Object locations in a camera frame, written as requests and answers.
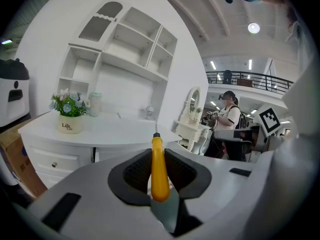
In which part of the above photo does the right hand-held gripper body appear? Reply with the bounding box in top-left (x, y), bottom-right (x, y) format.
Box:
top-left (213, 104), bottom-right (284, 163)

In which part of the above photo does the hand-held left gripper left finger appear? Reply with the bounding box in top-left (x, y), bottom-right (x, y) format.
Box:
top-left (107, 148), bottom-right (154, 207)

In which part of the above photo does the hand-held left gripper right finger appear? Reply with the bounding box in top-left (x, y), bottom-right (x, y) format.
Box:
top-left (163, 148), bottom-right (213, 200)

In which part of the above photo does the yellow handled screwdriver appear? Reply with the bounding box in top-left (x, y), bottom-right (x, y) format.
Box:
top-left (150, 123), bottom-right (172, 203)

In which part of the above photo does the white drawer with brass knob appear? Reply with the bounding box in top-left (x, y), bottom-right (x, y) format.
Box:
top-left (28, 145), bottom-right (86, 178)

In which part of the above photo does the black balcony railing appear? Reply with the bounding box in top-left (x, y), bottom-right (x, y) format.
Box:
top-left (205, 69), bottom-right (295, 95)

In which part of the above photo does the white desk with drawers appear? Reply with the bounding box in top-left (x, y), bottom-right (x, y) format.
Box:
top-left (18, 110), bottom-right (183, 190)

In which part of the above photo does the white dressing table with mirror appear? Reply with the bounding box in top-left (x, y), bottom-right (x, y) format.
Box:
top-left (173, 86), bottom-right (211, 155)

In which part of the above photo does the small clear glass bottle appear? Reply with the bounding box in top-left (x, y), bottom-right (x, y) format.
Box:
top-left (144, 104), bottom-right (156, 121)

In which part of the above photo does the cream flower pot with flowers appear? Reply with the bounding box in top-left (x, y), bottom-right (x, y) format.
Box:
top-left (49, 87), bottom-right (91, 135)

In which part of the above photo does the glass jar with teal lid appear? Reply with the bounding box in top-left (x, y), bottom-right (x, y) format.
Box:
top-left (88, 91), bottom-right (103, 118)

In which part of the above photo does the round ceiling lamp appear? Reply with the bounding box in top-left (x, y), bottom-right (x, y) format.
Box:
top-left (247, 22), bottom-right (261, 35)

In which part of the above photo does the brown cardboard box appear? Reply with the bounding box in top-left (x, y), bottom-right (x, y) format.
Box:
top-left (0, 122), bottom-right (49, 200)

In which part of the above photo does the white hutch shelf cabinet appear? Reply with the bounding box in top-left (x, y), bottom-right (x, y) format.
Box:
top-left (56, 0), bottom-right (179, 122)

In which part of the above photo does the white and black machine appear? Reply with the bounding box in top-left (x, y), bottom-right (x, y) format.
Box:
top-left (0, 58), bottom-right (31, 128)

